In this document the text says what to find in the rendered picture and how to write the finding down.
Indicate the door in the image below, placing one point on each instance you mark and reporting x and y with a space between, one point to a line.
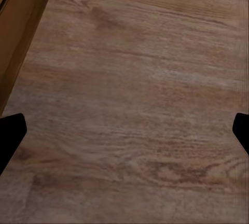
18 22

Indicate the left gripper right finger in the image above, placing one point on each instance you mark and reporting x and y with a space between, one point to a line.
241 130

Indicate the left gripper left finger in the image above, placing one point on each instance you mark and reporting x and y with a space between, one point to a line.
12 131

